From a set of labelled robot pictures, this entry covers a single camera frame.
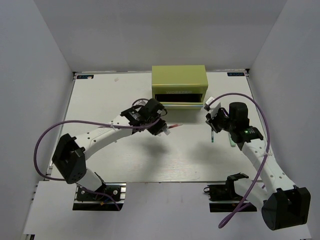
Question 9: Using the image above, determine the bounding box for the green gel pen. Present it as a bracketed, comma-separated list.
[211, 129, 215, 143]

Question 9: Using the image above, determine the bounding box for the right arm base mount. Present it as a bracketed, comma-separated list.
[203, 173, 249, 213]

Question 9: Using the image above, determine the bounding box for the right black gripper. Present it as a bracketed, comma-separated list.
[206, 108, 236, 133]

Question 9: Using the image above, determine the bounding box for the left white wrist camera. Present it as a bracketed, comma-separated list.
[131, 98, 149, 107]

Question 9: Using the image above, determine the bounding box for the blue corner label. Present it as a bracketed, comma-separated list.
[227, 72, 245, 77]
[76, 74, 94, 80]

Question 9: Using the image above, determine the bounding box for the green highlighter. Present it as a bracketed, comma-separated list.
[228, 133, 237, 148]

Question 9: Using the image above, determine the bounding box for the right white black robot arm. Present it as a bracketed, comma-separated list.
[204, 97, 311, 231]

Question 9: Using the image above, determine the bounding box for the green metal drawer chest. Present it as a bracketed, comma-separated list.
[151, 65, 209, 110]

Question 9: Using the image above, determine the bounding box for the left blue corner label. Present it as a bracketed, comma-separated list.
[76, 74, 94, 80]

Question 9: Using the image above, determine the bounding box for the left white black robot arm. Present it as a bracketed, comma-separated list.
[52, 98, 169, 200]

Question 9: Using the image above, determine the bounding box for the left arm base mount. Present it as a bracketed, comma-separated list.
[72, 183, 127, 212]

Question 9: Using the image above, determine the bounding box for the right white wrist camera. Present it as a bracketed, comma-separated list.
[203, 96, 221, 119]

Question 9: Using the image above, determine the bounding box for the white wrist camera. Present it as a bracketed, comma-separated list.
[131, 98, 149, 107]
[203, 96, 221, 119]

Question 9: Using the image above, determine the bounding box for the right blue corner label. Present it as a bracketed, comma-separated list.
[227, 72, 245, 77]

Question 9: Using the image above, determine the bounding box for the red gel pen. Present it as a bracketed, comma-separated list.
[167, 123, 183, 129]

